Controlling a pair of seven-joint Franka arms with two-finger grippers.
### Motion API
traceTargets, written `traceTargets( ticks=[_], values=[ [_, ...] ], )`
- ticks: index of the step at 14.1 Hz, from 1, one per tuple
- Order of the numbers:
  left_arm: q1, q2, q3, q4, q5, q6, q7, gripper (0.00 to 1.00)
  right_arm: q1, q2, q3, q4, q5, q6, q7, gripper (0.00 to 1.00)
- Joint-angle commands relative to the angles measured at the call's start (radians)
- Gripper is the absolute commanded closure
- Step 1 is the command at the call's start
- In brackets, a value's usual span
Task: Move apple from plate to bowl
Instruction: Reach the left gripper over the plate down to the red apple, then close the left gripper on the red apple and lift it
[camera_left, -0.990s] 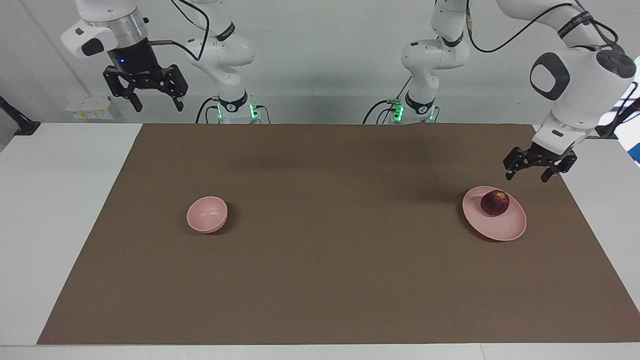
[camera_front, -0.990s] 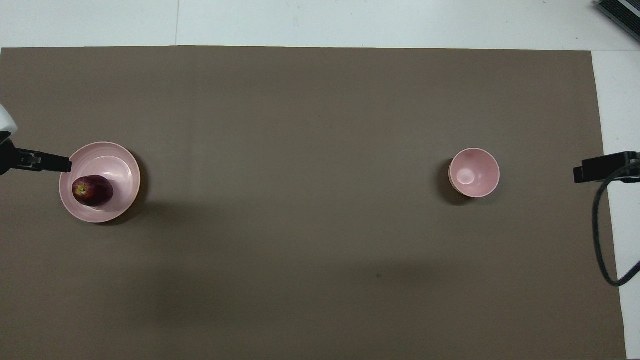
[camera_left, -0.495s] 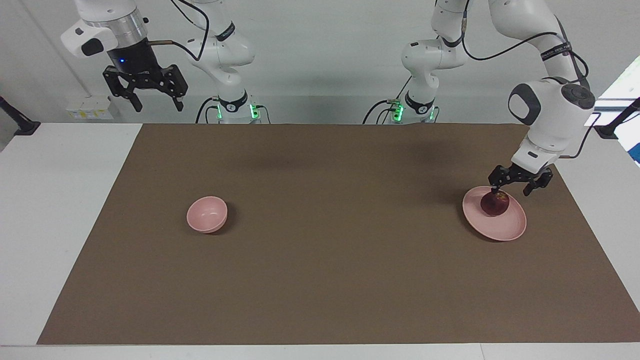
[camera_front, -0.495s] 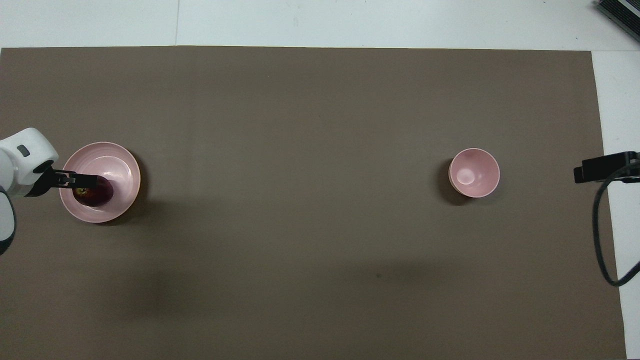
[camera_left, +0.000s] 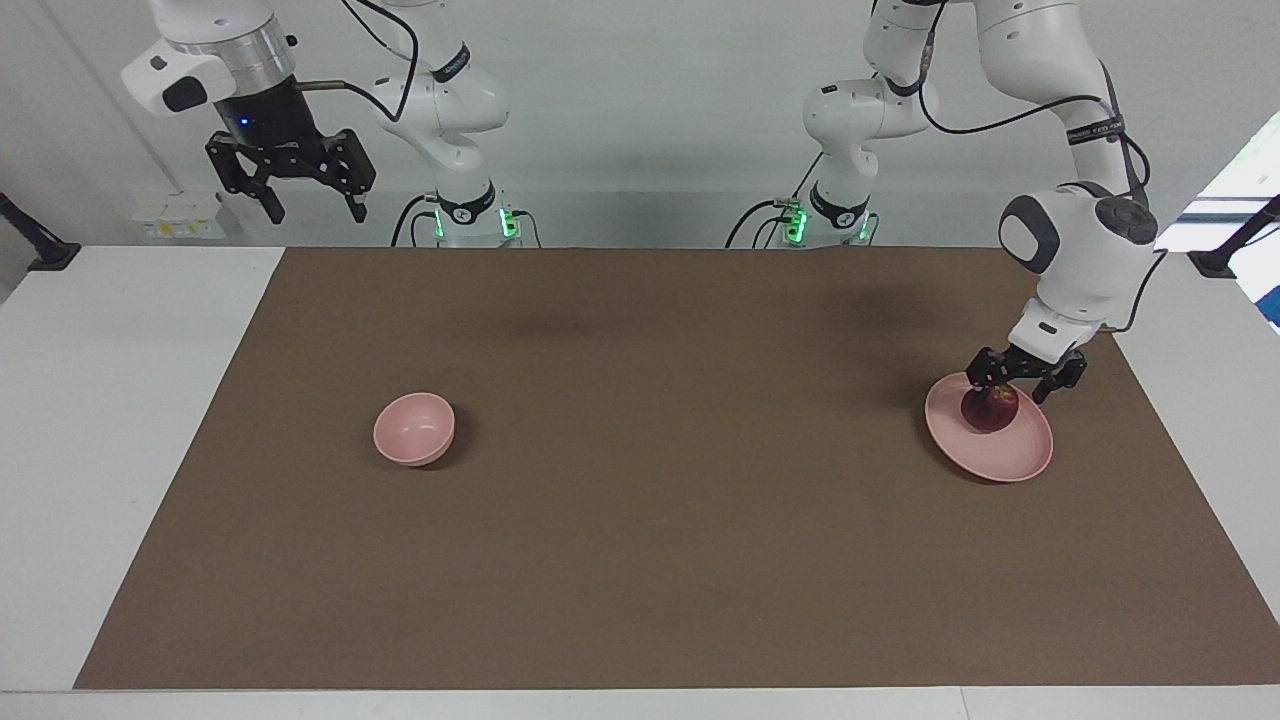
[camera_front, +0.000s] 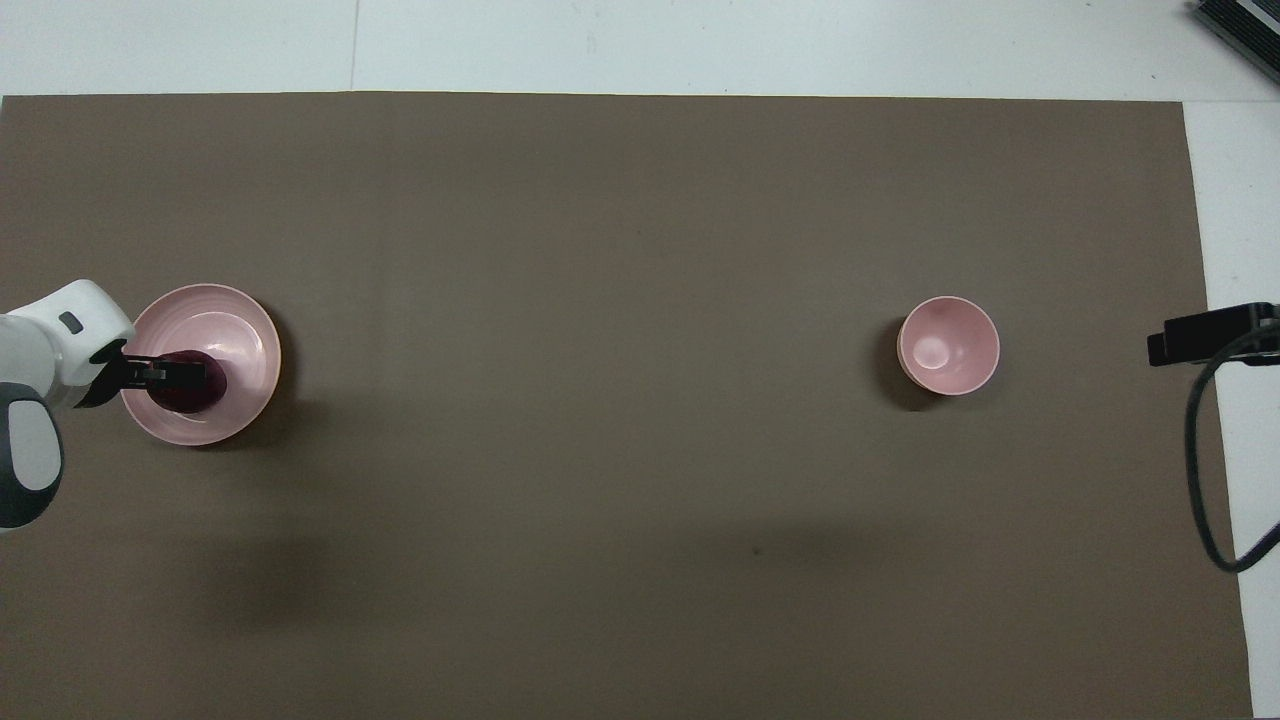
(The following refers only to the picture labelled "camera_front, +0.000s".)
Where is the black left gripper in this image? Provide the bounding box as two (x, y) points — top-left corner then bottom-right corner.
(73, 340), (208, 410)

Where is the dark red apple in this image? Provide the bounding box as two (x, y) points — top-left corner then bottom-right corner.
(148, 350), (229, 416)

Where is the pink plate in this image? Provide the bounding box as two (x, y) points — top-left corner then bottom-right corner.
(120, 284), (283, 447)

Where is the pink bowl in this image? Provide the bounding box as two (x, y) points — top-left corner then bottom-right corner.
(897, 296), (1001, 397)

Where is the black ribbed device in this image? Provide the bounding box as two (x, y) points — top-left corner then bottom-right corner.
(1190, 0), (1280, 57)

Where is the brown table mat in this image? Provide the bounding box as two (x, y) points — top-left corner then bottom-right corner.
(0, 92), (1253, 720)

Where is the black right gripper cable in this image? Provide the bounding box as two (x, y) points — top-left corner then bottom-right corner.
(1185, 325), (1280, 574)

